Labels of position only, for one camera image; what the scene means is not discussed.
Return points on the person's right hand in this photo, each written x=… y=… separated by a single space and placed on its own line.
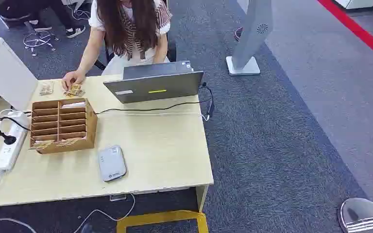
x=72 y=77

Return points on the white card in slot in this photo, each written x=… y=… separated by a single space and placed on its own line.
x=74 y=104

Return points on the small card stack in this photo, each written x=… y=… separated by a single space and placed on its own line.
x=46 y=88

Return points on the office chair base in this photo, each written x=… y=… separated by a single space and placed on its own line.
x=40 y=38

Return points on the wooden card box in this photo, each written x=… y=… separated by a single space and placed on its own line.
x=77 y=128

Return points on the patterned card in box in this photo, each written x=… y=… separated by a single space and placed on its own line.
x=41 y=144
x=70 y=141

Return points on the person seated at desk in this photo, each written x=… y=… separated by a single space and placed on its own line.
x=131 y=29

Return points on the grey laptop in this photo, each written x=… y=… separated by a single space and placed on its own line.
x=154 y=88

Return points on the person in dark clothes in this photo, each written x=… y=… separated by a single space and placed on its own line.
x=19 y=8

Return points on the black plug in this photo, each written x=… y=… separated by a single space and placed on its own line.
x=8 y=139

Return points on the white power strip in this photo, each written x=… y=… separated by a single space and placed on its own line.
x=9 y=148

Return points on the black office chair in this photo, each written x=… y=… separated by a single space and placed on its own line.
x=172 y=51

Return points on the grey floor stand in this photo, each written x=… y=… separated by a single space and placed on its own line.
x=254 y=29

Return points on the red floor tape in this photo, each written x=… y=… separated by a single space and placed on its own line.
x=357 y=30

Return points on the white cabinet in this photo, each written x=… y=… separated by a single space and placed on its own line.
x=358 y=3

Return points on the yellow tape frame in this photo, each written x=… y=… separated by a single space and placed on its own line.
x=160 y=217

